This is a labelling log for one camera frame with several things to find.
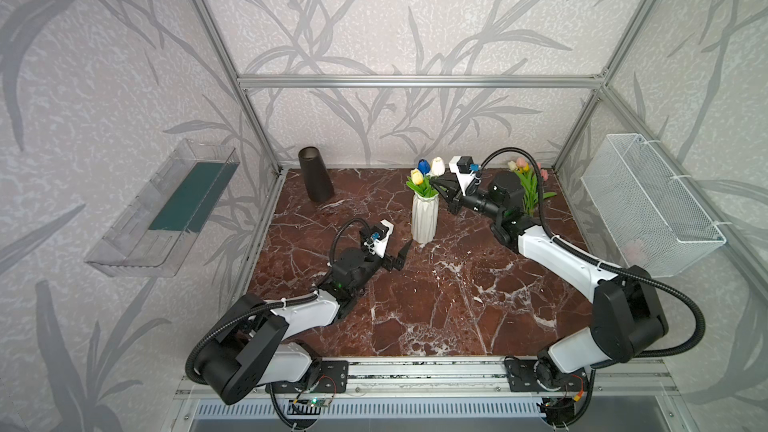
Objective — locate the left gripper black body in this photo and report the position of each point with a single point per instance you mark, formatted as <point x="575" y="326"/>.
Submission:
<point x="387" y="260"/>

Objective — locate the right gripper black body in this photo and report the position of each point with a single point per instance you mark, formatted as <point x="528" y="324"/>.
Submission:
<point x="454" y="197"/>

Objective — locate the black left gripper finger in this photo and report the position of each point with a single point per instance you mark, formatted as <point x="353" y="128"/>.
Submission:
<point x="401" y="257"/>
<point x="390" y="263"/>

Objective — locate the white artificial tulip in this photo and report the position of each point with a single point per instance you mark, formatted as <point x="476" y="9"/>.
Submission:
<point x="438" y="167"/>

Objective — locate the bright yellow artificial tulip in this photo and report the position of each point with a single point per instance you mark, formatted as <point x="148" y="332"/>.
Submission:
<point x="420" y="184"/>

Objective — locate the blue artificial tulip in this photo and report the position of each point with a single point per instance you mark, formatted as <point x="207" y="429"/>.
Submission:
<point x="424" y="167"/>

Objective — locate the white ribbed ceramic vase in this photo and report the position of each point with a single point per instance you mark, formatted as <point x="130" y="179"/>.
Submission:
<point x="424" y="218"/>

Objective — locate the black cylindrical vase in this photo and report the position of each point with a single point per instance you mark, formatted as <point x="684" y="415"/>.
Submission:
<point x="316" y="177"/>

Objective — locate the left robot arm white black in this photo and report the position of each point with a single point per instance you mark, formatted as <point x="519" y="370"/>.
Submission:
<point x="248" y="348"/>

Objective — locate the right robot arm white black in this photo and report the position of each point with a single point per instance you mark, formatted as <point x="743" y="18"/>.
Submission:
<point x="627" y="316"/>

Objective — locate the bunch of artificial tulips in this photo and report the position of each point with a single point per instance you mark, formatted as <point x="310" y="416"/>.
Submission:
<point x="529" y="181"/>

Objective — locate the green circuit board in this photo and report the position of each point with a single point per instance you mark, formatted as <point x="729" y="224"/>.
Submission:
<point x="305" y="405"/>

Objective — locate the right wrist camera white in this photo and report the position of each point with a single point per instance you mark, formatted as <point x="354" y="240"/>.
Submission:
<point x="467" y="173"/>

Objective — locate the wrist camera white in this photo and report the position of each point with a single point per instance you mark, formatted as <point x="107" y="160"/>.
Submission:
<point x="467" y="173"/>
<point x="376" y="238"/>

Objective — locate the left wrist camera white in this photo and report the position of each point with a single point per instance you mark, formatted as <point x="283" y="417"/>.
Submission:
<point x="376" y="238"/>

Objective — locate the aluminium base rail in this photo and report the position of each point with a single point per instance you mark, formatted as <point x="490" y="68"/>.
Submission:
<point x="474" y="387"/>

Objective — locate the white wire mesh basket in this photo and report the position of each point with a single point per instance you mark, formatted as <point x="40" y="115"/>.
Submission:
<point x="651" y="215"/>

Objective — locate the clear plastic wall tray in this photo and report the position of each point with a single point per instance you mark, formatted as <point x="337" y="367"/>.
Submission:
<point x="152" y="237"/>

